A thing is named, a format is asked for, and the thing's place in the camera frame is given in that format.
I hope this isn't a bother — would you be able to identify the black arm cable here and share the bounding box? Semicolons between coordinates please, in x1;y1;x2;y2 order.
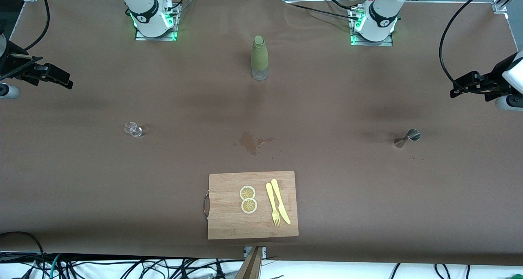
439;0;499;96
22;0;51;51

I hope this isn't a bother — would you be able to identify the silver steel jigger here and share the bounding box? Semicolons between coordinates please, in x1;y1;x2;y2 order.
393;129;421;148

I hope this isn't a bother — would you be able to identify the wooden cutting board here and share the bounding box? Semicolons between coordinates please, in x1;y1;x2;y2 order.
203;171;299;240

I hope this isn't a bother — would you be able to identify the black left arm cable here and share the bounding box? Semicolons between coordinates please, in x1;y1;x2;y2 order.
439;0;499;96

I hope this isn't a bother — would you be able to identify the clear glass measuring cup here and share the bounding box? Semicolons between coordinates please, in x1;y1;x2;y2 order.
124;122;144;138

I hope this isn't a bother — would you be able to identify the green cable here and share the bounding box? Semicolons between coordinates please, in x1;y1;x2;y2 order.
49;254;62;279

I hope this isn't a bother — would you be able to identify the wooden post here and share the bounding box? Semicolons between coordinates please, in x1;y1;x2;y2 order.
235;246;264;279

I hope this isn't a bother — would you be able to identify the yellow plastic knife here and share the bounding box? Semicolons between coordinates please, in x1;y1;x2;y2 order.
271;179;291;225

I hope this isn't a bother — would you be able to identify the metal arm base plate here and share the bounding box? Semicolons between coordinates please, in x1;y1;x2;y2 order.
135;1;180;41
351;5;393;47

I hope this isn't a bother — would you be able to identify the green sleeved glass bottle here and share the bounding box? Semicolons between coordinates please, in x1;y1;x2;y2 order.
250;35;270;81

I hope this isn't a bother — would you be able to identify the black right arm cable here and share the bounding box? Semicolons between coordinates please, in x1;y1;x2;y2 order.
22;0;51;51

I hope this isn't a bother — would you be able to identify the yellow plastic fork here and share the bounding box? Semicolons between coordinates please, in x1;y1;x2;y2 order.
266;183;281;227

